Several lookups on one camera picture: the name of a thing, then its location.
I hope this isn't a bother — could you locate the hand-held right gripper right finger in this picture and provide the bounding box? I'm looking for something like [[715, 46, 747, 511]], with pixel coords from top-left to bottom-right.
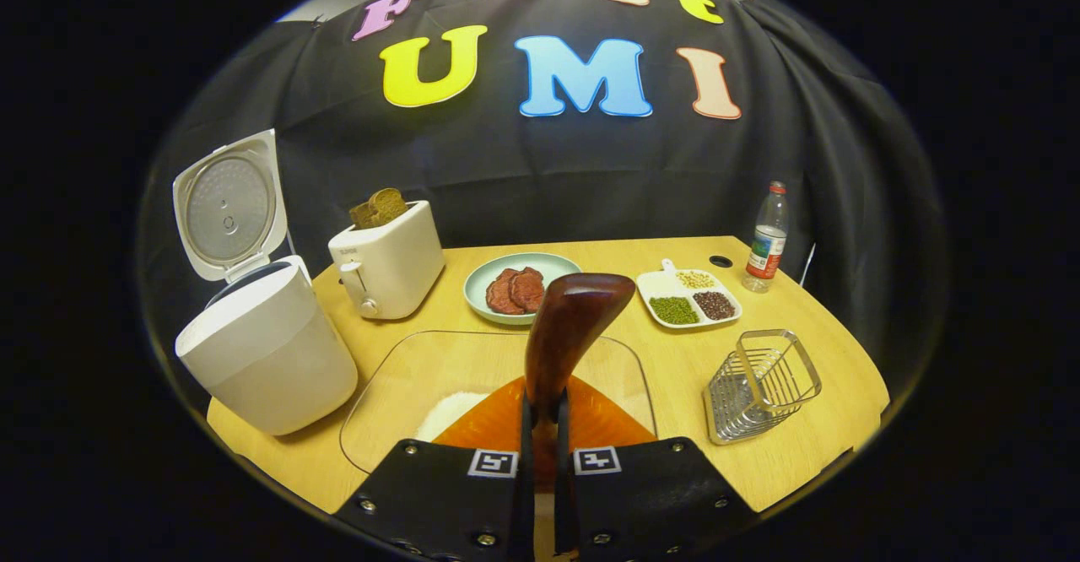
[[553, 376, 760, 562]]

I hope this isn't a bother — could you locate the metal wire chopstick holder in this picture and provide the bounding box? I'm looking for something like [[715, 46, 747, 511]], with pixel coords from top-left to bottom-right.
[[703, 329, 823, 446]]

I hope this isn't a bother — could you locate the reddish brown meat slice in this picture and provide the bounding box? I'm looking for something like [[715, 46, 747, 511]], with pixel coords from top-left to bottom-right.
[[509, 267, 546, 313], [486, 268, 526, 316]]

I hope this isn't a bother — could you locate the clear glass tray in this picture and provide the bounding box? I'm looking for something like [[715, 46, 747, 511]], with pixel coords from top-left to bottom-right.
[[339, 330, 658, 474]]

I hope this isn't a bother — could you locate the white rice cooker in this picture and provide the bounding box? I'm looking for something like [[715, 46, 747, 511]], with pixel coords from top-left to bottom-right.
[[172, 129, 359, 437]]

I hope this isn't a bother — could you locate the brown wooden spoon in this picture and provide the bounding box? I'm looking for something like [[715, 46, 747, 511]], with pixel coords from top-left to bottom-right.
[[523, 273, 636, 562]]

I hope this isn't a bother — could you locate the black backdrop cloth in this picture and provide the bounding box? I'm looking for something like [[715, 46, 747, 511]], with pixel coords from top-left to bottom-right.
[[139, 0, 950, 428]]

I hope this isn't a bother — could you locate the white toaster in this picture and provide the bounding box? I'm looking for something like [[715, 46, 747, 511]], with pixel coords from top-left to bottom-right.
[[328, 200, 446, 320]]

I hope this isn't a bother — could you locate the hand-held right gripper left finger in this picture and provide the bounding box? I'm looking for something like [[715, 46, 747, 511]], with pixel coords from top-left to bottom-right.
[[333, 376, 537, 562]]

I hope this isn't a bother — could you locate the pale green plate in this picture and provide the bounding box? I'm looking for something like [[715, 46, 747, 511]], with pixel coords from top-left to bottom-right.
[[463, 252, 583, 327]]

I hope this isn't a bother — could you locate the clear plastic water bottle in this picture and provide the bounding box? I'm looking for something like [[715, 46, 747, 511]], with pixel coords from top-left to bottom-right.
[[743, 181, 791, 294]]

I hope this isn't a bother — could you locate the white rice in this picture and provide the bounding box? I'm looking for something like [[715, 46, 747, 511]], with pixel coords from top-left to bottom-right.
[[415, 391, 490, 443]]

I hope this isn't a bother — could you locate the white divided bean dish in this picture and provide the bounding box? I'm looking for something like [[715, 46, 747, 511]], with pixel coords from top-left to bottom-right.
[[636, 259, 743, 329]]

